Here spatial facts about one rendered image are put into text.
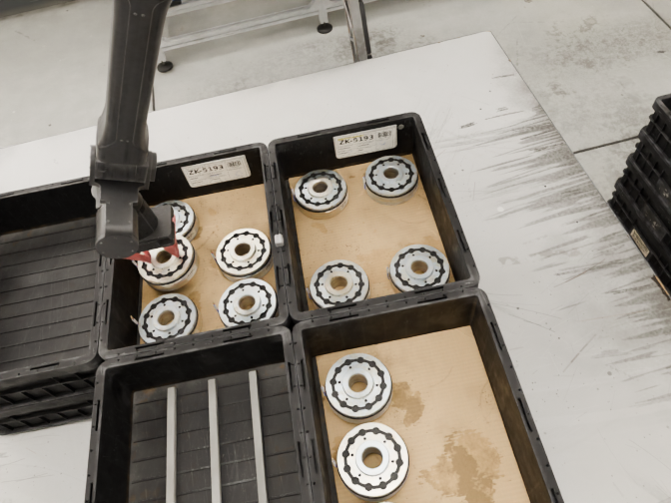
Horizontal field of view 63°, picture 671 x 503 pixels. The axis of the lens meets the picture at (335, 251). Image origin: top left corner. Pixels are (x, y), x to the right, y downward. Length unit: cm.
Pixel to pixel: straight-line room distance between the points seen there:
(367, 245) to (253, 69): 193
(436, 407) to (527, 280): 38
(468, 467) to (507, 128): 84
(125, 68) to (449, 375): 63
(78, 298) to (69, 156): 57
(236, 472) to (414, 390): 30
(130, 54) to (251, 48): 237
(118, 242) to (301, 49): 220
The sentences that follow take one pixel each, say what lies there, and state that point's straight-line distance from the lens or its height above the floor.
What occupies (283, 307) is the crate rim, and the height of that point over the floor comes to 93.
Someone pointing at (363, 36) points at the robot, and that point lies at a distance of 174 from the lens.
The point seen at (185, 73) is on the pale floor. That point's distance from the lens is 295.
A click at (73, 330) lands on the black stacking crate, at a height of 83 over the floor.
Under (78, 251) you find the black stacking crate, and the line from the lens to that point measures 120.
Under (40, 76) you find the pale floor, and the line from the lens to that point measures 334.
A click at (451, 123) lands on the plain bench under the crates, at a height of 70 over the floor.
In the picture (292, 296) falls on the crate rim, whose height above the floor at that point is 93.
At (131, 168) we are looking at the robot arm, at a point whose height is 114.
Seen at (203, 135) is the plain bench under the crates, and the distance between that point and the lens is 149.
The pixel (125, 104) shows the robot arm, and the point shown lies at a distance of 68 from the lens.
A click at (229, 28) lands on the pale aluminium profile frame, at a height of 14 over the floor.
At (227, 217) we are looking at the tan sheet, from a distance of 111.
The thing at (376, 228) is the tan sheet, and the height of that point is 83.
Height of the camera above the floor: 167
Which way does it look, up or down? 56 degrees down
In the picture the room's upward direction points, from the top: 11 degrees counter-clockwise
